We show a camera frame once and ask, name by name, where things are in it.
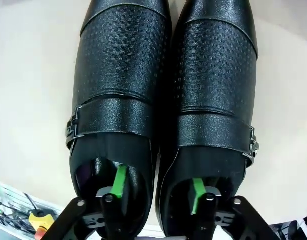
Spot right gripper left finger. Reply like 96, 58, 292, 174
47, 164, 131, 240

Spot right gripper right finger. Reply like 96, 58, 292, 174
190, 177, 282, 240

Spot black buckle strap dress shoe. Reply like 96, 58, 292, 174
65, 0, 175, 240
153, 0, 260, 240

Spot yellow emergency stop box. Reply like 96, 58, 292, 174
28, 210, 56, 238

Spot black cable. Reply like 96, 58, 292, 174
22, 191, 41, 211

